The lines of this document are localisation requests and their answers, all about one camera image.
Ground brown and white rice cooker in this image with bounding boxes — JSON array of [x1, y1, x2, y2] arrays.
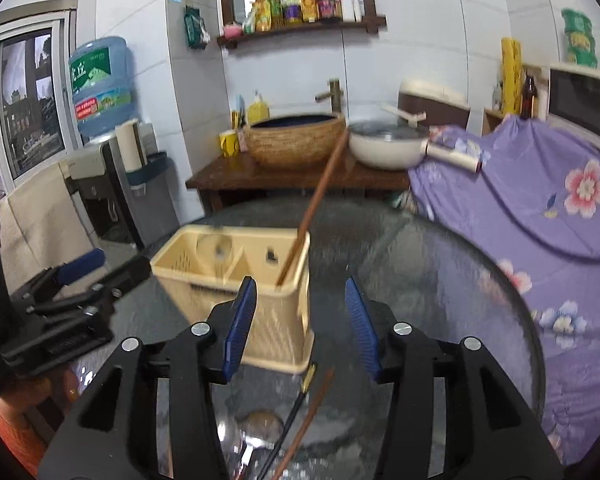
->
[[397, 79, 473, 131]]

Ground woven pattern wash basin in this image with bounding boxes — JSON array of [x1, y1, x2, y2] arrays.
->
[[242, 112, 348, 168]]

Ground brown wooden chopstick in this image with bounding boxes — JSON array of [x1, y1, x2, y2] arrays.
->
[[271, 367, 336, 480], [275, 132, 351, 288]]

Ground black chopstick with gold band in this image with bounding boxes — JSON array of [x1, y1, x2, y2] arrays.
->
[[256, 362, 317, 480]]

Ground yellow food packet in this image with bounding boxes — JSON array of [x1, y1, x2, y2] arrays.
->
[[252, 0, 272, 32]]

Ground steel ladle with brown handle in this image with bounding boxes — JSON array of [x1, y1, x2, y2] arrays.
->
[[234, 410, 286, 480]]

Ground stack of green packets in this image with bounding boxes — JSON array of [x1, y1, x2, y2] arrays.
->
[[561, 8, 600, 68]]

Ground green hanging packet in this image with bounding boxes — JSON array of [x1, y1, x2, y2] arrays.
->
[[183, 5, 211, 51]]

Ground cream plastic utensil holder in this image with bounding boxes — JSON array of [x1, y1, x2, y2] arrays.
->
[[150, 224, 315, 373]]

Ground white rice paddle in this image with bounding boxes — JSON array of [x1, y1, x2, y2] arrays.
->
[[380, 105, 427, 127]]

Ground glass pan lid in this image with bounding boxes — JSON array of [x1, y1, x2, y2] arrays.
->
[[350, 120, 431, 142]]

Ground grey water dispenser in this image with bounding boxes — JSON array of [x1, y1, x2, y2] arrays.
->
[[65, 135, 181, 248]]

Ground dark wooden mirror shelf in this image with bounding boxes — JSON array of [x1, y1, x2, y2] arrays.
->
[[212, 0, 387, 51]]

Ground white frying pan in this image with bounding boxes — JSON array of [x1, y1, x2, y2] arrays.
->
[[348, 120, 483, 175]]

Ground glass door cabinet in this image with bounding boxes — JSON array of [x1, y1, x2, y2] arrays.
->
[[0, 10, 81, 181]]

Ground dark wooden table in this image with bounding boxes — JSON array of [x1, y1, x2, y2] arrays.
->
[[185, 152, 411, 211]]

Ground steel spoon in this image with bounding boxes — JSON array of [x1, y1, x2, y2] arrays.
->
[[196, 234, 233, 277]]

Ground purple floral cloth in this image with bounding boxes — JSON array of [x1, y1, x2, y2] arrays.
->
[[407, 115, 600, 466]]

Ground white microwave oven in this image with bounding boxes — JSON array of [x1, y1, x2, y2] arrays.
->
[[547, 62, 600, 150]]

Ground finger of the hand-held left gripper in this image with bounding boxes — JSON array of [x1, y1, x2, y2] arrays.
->
[[30, 256, 153, 319], [10, 248, 106, 307]]

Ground yellow soap dispenser bottle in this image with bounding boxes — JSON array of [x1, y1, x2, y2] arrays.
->
[[247, 91, 271, 125]]

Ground yellow wrapped roll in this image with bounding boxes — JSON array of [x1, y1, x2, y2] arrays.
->
[[501, 37, 523, 116]]

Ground yellow mug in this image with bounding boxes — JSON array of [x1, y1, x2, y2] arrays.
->
[[219, 130, 241, 157]]

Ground beige cloth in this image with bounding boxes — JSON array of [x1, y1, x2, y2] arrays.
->
[[0, 165, 101, 296]]

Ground teal plastic rack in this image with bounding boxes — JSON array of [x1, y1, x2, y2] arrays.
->
[[125, 152, 171, 192]]

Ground bronze faucet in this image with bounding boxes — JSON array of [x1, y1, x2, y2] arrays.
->
[[315, 78, 342, 113]]

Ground brown glass bottle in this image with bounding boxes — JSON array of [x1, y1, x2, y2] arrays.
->
[[522, 75, 538, 120]]

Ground small wooden box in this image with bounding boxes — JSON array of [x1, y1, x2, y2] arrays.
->
[[482, 107, 506, 136]]

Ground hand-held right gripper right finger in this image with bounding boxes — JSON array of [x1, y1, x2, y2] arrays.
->
[[344, 277, 563, 480]]

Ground blue water bottle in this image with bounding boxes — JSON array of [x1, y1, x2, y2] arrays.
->
[[69, 36, 133, 138]]

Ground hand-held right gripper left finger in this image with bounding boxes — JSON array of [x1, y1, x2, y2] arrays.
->
[[37, 276, 258, 480]]

